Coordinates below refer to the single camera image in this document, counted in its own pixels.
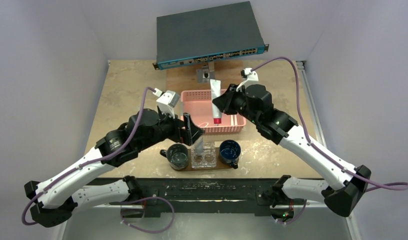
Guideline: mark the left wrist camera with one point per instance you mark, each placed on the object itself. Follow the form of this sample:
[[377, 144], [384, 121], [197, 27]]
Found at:
[[166, 102]]

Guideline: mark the dark green cup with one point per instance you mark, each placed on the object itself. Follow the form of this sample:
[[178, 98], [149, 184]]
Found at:
[[177, 156]]

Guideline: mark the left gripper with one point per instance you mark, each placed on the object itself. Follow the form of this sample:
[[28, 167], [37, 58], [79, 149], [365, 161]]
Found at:
[[191, 132]]

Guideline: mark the black base frame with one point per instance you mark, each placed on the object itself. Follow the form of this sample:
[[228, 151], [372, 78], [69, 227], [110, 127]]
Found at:
[[212, 195]]

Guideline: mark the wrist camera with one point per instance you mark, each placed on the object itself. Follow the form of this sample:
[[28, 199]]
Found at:
[[249, 78], [166, 102]]

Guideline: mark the pink plastic basket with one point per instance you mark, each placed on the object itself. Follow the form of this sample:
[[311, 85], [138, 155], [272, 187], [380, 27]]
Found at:
[[198, 104]]

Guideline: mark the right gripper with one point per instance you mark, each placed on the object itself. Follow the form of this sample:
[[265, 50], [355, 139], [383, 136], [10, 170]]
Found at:
[[230, 99]]

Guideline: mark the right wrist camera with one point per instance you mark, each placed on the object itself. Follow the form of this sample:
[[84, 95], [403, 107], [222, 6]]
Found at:
[[249, 78]]

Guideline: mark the oval wooden tray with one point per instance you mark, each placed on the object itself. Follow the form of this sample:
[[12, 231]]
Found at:
[[219, 164]]

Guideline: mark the metal stand bracket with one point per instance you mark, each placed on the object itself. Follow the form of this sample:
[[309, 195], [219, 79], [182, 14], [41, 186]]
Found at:
[[206, 73]]

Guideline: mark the network switch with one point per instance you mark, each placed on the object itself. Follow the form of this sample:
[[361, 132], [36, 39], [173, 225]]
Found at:
[[207, 35]]

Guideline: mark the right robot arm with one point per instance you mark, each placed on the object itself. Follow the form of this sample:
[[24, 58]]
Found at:
[[343, 184]]

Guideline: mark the clear acrylic holder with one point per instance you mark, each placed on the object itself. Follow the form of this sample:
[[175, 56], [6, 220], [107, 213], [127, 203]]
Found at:
[[207, 160]]

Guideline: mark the wooden base board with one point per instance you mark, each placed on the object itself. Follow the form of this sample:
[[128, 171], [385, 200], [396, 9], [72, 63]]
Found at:
[[184, 78]]

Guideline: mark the blue cup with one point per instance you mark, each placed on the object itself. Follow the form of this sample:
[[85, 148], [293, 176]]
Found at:
[[229, 153]]

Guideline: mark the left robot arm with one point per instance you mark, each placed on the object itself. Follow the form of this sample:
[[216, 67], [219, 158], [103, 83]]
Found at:
[[54, 201]]

